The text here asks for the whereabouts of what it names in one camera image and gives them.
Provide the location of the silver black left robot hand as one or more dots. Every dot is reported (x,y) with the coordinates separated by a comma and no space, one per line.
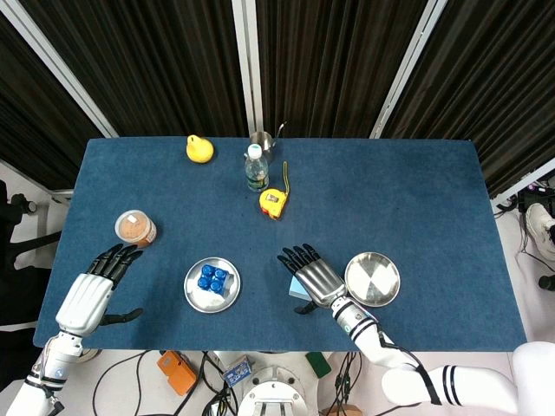
(84,301)

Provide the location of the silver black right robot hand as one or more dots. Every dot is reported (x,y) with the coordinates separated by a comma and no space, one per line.
(321,281)

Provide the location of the light blue sponge block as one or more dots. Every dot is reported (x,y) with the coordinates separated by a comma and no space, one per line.
(297,289)

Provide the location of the blue studded building brick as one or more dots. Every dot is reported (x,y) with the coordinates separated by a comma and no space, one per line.
(213,279)

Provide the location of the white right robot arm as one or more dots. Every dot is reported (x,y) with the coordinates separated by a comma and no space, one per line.
(368,333)

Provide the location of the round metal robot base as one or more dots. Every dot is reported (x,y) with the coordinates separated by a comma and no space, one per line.
(275,394)

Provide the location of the round steel plate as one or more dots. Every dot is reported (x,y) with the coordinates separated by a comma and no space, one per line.
(212,303)
(372,279)

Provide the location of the green block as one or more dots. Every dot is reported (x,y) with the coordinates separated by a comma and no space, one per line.
(318,365)

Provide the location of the clear jar of rubber bands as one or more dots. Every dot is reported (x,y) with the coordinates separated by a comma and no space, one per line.
(134,229)

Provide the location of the yellow tape measure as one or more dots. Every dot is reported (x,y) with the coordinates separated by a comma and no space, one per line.
(273,200)

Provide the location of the blue felt table cloth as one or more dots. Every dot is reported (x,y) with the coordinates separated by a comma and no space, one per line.
(390,195)

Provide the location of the orange box device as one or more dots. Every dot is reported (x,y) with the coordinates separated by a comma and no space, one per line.
(178,372)

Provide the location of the blue circuit board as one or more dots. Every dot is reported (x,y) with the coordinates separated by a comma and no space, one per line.
(238,372)

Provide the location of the clear plastic water bottle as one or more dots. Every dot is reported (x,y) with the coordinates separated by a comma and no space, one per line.
(256,173)

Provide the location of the steel gooseneck pitcher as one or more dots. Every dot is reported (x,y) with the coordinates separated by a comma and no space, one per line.
(262,139)

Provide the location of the yellow pear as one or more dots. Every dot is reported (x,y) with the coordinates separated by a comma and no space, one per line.
(199,151)

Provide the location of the white sneaker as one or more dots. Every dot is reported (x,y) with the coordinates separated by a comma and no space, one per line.
(539,225)

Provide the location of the black pleated curtain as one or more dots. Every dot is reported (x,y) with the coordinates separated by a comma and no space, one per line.
(173,65)

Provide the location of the white frame post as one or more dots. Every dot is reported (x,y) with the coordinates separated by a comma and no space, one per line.
(60,69)
(248,65)
(407,73)

